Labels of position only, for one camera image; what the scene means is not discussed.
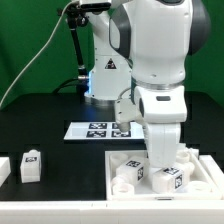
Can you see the black camera on mount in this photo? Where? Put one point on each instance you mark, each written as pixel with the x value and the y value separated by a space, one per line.
pixel 95 5

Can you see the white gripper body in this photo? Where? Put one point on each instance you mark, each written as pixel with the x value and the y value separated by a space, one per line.
pixel 161 113

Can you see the white front fence bar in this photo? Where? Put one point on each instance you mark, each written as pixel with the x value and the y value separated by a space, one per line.
pixel 102 212

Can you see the white right fence block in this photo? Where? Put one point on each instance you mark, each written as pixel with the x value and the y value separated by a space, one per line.
pixel 214 171

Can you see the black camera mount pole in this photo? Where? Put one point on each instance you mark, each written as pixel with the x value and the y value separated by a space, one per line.
pixel 75 17

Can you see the white square tabletop tray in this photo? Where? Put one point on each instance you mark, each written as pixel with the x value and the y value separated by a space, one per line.
pixel 197 184

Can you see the white left fence block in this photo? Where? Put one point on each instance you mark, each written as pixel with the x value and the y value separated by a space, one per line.
pixel 5 169

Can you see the white fence block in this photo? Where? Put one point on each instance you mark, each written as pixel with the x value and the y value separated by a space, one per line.
pixel 5 169
pixel 214 171

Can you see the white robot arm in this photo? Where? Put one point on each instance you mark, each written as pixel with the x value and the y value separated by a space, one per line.
pixel 156 36

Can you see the white marker base plate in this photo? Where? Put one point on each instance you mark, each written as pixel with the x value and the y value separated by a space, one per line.
pixel 101 131

